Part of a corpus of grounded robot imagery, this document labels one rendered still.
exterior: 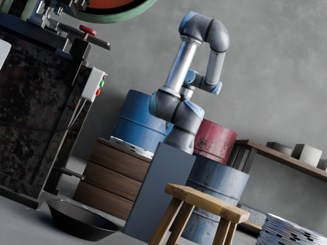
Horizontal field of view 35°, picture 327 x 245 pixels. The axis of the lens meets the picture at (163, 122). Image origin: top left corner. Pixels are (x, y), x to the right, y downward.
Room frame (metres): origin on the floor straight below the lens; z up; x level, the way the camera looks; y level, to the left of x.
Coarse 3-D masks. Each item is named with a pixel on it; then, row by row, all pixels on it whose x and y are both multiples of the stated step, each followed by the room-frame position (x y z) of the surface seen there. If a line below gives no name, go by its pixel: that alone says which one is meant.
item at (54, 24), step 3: (48, 18) 2.34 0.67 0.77; (51, 18) 2.34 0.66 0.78; (51, 21) 2.34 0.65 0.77; (54, 21) 2.34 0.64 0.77; (57, 21) 2.34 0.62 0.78; (51, 24) 2.34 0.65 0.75; (54, 24) 2.34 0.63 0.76; (57, 24) 2.34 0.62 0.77; (51, 27) 2.34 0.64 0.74; (54, 27) 2.34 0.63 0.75; (57, 27) 2.36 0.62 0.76; (57, 30) 2.39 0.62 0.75; (60, 30) 2.44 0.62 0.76; (60, 33) 2.47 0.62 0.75
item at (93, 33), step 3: (81, 27) 2.06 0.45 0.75; (84, 27) 2.06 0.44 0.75; (87, 27) 2.06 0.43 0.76; (81, 30) 2.10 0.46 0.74; (84, 30) 2.08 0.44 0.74; (87, 30) 2.06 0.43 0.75; (90, 30) 2.06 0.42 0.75; (93, 30) 2.07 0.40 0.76; (87, 33) 2.09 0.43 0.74; (90, 33) 2.09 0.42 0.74; (93, 33) 2.07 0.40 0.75; (84, 36) 2.08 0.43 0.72; (87, 36) 2.09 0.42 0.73
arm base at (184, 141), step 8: (176, 128) 2.42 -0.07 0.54; (168, 136) 2.43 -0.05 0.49; (176, 136) 2.40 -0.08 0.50; (184, 136) 2.40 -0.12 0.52; (192, 136) 2.42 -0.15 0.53; (168, 144) 2.40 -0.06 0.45; (176, 144) 2.39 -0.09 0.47; (184, 144) 2.39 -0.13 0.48; (192, 144) 2.43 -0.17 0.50; (192, 152) 2.44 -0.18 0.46
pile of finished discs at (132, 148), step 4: (112, 140) 2.84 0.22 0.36; (116, 140) 2.82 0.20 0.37; (116, 144) 2.81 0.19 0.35; (120, 144) 2.80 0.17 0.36; (124, 144) 2.79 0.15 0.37; (128, 148) 2.87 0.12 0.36; (132, 148) 2.78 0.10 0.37; (136, 148) 2.78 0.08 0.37; (136, 152) 2.78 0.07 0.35; (140, 152) 2.78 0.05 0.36; (144, 152) 2.79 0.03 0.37; (144, 156) 2.80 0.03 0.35; (148, 156) 2.81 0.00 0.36; (152, 156) 2.84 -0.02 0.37
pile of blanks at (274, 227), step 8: (264, 224) 2.23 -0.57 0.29; (272, 224) 2.16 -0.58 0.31; (280, 224) 2.13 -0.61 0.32; (264, 232) 2.19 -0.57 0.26; (272, 232) 2.15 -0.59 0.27; (280, 232) 2.12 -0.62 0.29; (288, 232) 2.10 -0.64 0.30; (296, 232) 2.09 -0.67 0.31; (304, 232) 2.08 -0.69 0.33; (264, 240) 2.17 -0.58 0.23; (272, 240) 2.13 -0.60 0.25; (280, 240) 2.11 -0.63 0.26; (288, 240) 2.10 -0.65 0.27; (296, 240) 2.09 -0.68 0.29; (304, 240) 2.08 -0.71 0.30; (312, 240) 2.18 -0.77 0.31; (320, 240) 2.10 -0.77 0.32
